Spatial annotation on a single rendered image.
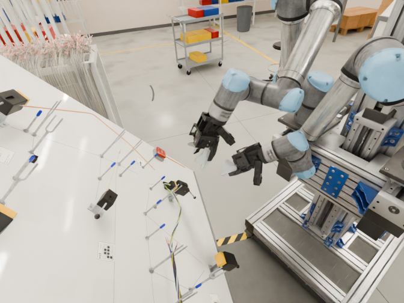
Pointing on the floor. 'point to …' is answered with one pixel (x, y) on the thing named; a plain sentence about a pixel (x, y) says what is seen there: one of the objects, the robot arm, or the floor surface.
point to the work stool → (275, 64)
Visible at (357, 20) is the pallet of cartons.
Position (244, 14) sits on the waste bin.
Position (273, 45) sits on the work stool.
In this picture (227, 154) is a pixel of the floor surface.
